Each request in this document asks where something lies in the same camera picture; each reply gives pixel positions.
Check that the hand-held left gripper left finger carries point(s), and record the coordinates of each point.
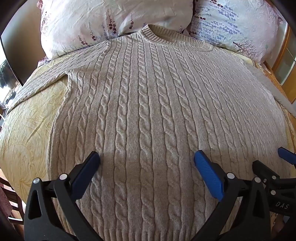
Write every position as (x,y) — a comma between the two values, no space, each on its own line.
(86,172)

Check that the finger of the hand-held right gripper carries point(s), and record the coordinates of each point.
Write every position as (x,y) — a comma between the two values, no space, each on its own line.
(288,155)
(263,170)

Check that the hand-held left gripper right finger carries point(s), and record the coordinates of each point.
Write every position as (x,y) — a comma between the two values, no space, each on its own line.
(208,172)

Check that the yellow patterned bed sheet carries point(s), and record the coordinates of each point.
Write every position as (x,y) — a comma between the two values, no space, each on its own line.
(30,129)

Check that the wooden chair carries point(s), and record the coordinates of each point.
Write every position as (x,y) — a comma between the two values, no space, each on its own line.
(12,222)

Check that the wooden headboard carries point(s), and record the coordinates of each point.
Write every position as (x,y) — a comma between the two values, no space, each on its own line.
(281,49)

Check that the white pillow with blue flowers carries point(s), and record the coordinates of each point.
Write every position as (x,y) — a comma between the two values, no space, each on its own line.
(235,25)

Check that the dark flat panel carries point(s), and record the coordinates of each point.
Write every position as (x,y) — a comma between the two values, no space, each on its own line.
(20,46)

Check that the white pillow with maroon flowers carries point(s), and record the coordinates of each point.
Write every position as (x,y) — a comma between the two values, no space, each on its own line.
(92,20)

